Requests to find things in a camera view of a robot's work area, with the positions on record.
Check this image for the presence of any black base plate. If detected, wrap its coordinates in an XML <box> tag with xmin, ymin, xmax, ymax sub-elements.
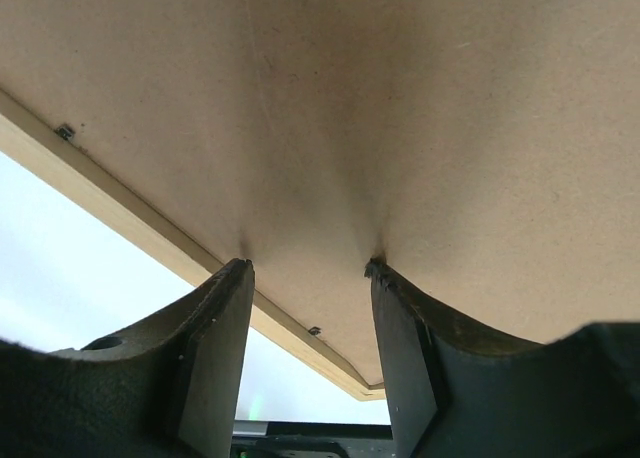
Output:
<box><xmin>229</xmin><ymin>420</ymin><xmax>397</xmax><ymax>458</ymax></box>

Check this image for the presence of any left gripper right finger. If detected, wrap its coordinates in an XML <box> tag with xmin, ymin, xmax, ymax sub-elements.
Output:
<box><xmin>365</xmin><ymin>259</ymin><xmax>639</xmax><ymax>457</ymax></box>

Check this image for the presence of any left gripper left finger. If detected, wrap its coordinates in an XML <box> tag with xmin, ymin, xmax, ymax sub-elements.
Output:
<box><xmin>1</xmin><ymin>259</ymin><xmax>255</xmax><ymax>457</ymax></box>

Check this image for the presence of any wooden picture frame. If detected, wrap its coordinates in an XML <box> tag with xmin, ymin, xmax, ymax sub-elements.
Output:
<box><xmin>1</xmin><ymin>0</ymin><xmax>639</xmax><ymax>400</ymax></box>

